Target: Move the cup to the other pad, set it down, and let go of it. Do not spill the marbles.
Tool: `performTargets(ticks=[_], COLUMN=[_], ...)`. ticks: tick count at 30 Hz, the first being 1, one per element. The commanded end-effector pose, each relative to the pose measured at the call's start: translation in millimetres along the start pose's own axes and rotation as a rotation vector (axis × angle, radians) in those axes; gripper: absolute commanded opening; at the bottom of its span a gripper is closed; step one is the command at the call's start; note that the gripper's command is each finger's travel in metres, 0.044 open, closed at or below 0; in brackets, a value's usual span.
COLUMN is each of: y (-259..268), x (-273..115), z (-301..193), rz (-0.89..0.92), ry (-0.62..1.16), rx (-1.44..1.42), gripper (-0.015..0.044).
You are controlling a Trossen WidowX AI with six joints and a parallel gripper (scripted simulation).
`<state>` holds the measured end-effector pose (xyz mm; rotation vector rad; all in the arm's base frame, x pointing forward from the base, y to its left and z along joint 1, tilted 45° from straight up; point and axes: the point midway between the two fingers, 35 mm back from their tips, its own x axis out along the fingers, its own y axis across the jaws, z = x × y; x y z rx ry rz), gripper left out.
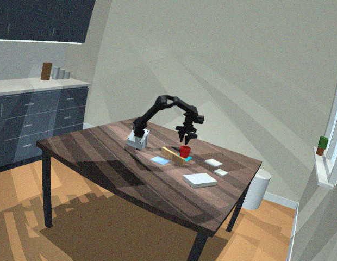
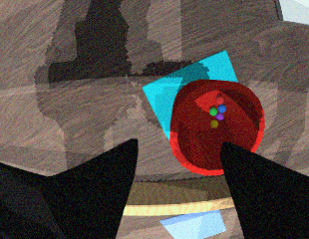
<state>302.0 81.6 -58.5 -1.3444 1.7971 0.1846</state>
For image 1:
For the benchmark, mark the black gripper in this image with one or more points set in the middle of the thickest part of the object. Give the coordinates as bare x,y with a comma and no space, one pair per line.
186,129

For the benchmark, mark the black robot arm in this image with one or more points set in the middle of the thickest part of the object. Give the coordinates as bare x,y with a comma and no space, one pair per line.
160,104

